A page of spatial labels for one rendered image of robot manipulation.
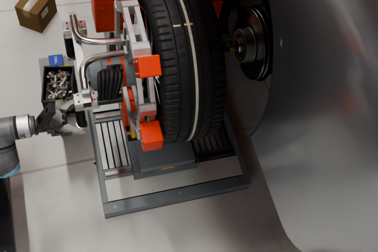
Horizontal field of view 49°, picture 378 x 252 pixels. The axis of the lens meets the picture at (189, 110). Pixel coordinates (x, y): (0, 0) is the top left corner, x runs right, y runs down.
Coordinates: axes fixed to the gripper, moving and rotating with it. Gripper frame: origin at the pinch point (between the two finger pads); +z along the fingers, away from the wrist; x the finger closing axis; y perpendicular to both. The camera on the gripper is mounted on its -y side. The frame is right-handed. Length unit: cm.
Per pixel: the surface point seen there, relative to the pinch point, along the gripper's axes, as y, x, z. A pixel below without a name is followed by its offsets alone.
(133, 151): 68, -11, 23
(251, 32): -10, -23, 74
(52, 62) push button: 35, -53, -12
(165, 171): 69, 3, 38
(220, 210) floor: 83, 27, 65
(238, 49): -3, -20, 69
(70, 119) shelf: 37.9, -20.0, -7.1
